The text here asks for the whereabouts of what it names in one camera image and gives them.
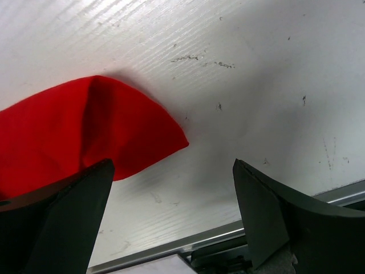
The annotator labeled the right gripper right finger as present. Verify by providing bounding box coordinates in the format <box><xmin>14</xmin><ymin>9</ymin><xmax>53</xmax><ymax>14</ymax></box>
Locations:
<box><xmin>233</xmin><ymin>159</ymin><xmax>364</xmax><ymax>273</ymax></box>

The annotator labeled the red t shirt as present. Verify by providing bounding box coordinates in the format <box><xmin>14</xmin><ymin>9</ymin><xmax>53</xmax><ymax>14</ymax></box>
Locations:
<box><xmin>1</xmin><ymin>75</ymin><xmax>189</xmax><ymax>200</ymax></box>

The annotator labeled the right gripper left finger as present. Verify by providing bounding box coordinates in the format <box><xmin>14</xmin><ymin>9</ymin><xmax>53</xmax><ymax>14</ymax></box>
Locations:
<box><xmin>1</xmin><ymin>159</ymin><xmax>115</xmax><ymax>273</ymax></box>

